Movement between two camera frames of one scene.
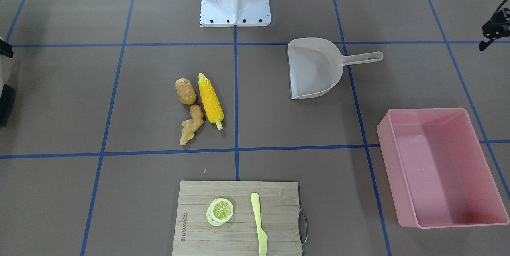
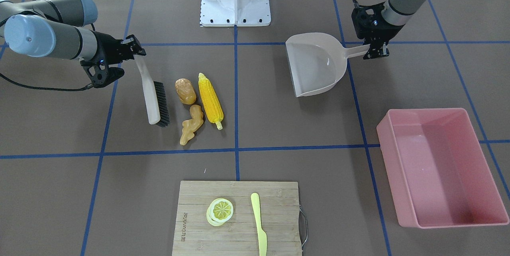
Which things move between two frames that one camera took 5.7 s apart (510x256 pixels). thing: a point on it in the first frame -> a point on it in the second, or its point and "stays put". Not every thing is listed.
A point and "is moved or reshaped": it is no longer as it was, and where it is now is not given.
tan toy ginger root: [189, 126] stays put
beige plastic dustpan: [316, 66] is moved or reshaped
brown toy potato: [185, 91] stays put
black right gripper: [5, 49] -> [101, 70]
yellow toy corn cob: [212, 106] stays put
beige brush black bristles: [8, 95] -> [157, 106]
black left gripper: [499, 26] -> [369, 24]
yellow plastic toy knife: [262, 235] stays put
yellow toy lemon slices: [219, 211] stays put
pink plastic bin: [437, 174] stays put
